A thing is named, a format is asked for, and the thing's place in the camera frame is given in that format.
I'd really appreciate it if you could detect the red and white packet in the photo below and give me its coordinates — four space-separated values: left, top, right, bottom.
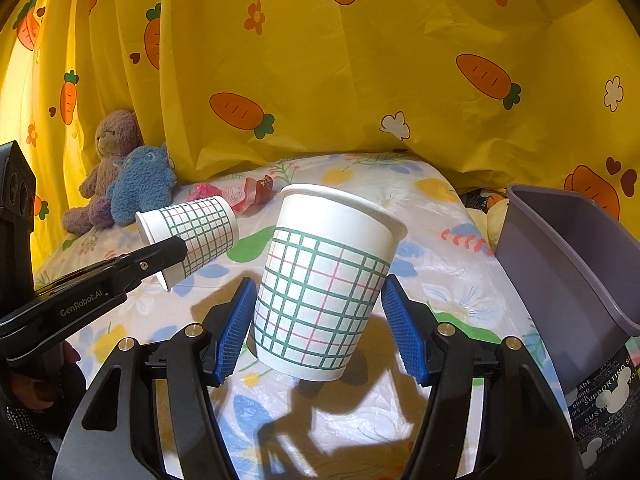
222 175 274 217

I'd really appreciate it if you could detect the blue plush toy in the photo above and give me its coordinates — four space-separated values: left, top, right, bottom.
107 142 178 228

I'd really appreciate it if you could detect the yellow carrot print curtain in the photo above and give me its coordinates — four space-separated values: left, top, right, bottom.
0 0 640 281

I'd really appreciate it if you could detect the small pink plastic wrapper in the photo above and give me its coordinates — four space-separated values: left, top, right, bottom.
187 182 226 202

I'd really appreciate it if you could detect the brown teddy bear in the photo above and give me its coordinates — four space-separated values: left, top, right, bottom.
62 109 143 236

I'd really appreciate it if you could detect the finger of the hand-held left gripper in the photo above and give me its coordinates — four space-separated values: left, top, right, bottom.
106 236 189 297

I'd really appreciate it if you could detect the yellow plush toy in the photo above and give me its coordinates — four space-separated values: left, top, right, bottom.
470 192 511 251

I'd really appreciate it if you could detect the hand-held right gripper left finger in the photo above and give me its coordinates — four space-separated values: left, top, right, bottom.
52 276 258 480

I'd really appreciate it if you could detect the person's left hand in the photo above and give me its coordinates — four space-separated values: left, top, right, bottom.
9 342 82 413

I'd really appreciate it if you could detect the checked paper cup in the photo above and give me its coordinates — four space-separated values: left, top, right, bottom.
136 196 240 292
251 183 408 383

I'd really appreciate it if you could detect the floral plastic sheet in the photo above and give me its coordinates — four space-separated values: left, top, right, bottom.
32 151 581 480

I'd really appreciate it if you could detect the grey plastic bin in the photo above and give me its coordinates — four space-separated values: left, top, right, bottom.
494 184 640 391

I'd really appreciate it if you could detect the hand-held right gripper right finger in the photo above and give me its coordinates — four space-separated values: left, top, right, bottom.
381 274 588 480

